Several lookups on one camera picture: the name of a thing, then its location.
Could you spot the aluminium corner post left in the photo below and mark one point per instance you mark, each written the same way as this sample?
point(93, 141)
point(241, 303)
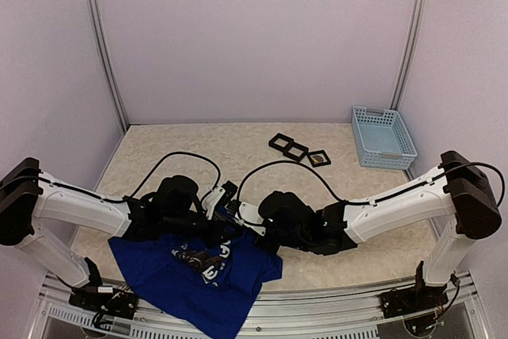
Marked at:
point(107, 67)

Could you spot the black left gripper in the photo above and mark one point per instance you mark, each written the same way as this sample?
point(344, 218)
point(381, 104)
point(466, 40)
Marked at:
point(214, 236)

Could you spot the aluminium corner post right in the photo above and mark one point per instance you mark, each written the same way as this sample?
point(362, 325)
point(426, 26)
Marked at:
point(417, 12)

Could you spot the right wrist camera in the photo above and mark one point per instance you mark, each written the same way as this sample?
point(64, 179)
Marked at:
point(247, 215)

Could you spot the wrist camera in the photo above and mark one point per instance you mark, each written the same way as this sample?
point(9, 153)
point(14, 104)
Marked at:
point(219, 196)
point(247, 215)

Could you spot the blue printed t-shirt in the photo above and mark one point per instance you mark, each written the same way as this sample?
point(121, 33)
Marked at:
point(212, 285)

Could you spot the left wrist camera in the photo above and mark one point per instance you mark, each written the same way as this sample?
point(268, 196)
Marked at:
point(219, 196)

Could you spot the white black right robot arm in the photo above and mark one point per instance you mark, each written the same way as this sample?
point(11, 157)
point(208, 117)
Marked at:
point(456, 189)

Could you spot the sunset painting round brooch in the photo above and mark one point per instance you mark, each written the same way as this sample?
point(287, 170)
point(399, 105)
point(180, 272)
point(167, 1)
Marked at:
point(317, 159)

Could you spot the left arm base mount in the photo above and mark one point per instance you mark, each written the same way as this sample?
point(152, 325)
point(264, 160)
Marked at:
point(112, 301)

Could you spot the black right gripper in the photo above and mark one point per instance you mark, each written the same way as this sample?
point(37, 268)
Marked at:
point(271, 248)

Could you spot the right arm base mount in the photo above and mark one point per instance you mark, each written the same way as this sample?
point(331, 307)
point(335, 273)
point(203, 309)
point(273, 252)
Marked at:
point(419, 297)

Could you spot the aluminium front rail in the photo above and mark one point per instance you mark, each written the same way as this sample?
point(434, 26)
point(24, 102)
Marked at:
point(345, 312)

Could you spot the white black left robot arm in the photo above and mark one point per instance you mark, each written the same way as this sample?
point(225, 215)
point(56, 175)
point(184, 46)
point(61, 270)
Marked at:
point(29, 196)

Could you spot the light blue plastic basket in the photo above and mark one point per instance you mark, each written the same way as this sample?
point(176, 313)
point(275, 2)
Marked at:
point(382, 139)

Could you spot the aluminium corner post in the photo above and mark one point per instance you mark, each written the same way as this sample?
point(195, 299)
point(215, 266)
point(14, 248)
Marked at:
point(417, 12)
point(107, 67)

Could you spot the black square frame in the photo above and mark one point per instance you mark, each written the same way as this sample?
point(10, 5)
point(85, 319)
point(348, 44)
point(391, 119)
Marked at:
point(322, 153)
point(281, 143)
point(296, 152)

